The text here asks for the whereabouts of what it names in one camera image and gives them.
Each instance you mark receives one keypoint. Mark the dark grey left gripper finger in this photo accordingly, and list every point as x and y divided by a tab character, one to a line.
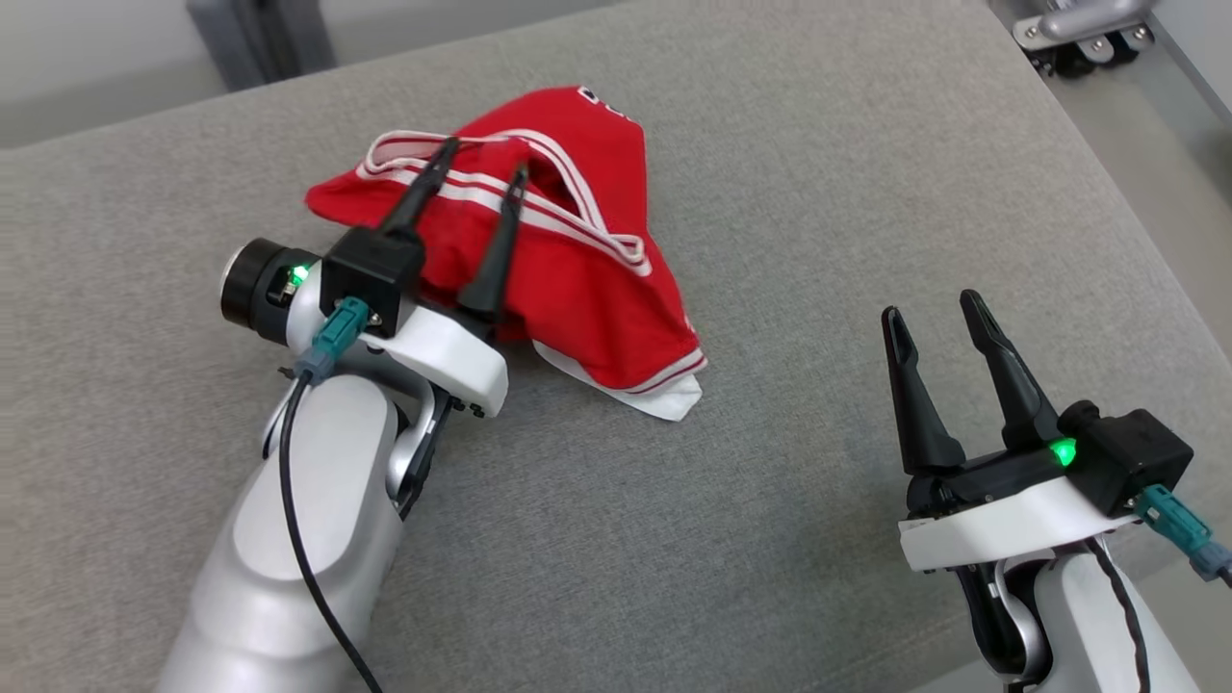
423	197
496	255

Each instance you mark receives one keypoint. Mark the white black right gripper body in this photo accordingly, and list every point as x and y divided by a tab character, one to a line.
1001	529

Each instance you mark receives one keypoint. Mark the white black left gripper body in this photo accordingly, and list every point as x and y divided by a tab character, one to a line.
438	356

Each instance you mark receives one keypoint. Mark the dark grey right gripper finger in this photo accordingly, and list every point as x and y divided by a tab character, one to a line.
1011	385
919	404

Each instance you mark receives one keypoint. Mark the red white basketball jersey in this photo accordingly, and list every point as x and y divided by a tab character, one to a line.
577	279

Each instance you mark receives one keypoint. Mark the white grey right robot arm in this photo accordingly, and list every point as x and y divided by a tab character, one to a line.
1088	635

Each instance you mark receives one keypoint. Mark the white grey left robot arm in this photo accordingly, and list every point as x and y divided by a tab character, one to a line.
241	597

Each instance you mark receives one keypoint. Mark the silver caster base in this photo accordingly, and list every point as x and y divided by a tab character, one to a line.
1078	24

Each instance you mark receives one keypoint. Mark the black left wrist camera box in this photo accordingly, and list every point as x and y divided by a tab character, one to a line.
371	269

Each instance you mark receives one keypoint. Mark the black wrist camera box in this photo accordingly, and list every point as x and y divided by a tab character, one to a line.
1131	457
371	269

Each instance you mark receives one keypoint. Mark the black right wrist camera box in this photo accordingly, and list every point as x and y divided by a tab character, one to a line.
1131	457

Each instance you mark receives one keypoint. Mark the grey metal frame post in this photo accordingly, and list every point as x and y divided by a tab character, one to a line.
303	34
217	38

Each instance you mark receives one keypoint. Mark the grey metal frame rail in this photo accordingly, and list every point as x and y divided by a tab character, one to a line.
1203	53

